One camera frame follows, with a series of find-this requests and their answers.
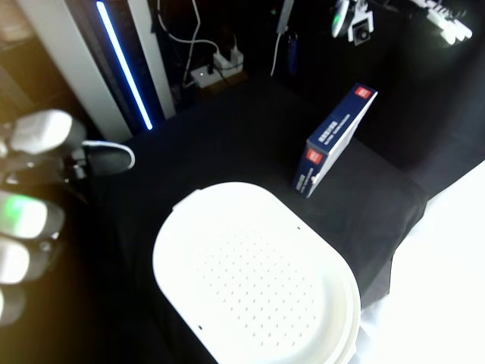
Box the blue cardboard box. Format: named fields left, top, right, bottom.
left=291, top=82, right=379, bottom=200

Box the white power adapter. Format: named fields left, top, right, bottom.
left=189, top=66, right=221, bottom=89

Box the dark blue slim object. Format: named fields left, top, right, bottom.
left=286, top=32, right=300, bottom=74

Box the long white power strip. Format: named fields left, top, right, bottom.
left=277, top=0, right=296, bottom=34

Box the blue light strip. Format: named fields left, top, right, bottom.
left=95, top=1, right=154, bottom=131

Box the white cable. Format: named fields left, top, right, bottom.
left=269, top=32, right=283, bottom=77
left=183, top=0, right=202, bottom=89
left=157, top=0, right=221, bottom=54

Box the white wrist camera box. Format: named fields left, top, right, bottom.
left=346, top=14, right=375, bottom=47

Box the white cloth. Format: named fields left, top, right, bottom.
left=355, top=158, right=485, bottom=364

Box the white column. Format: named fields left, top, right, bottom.
left=14, top=0, right=177, bottom=143

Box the white perforated basket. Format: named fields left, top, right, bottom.
left=152, top=180, right=361, bottom=364

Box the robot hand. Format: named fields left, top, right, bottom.
left=0, top=108, right=136, bottom=329
left=411, top=0, right=474, bottom=49

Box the brown cardboard piece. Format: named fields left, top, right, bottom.
left=196, top=71, right=249, bottom=100

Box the black table cloth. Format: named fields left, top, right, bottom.
left=64, top=74, right=485, bottom=364

